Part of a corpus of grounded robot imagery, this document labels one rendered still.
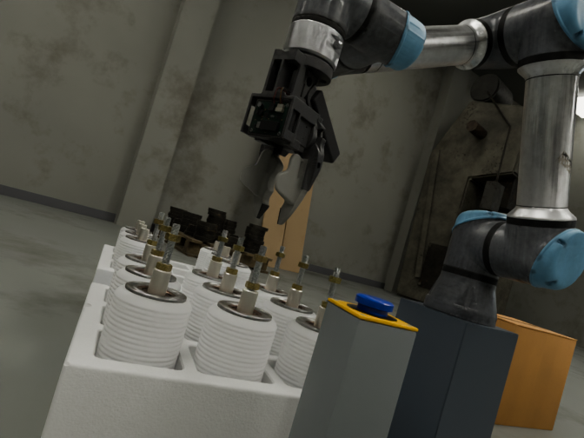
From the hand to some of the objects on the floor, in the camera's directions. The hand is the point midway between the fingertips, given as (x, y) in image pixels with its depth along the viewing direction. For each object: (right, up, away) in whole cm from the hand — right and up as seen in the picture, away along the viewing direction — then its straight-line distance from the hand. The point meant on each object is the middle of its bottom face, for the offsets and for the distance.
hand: (274, 212), depth 59 cm
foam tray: (-15, -36, +9) cm, 41 cm away
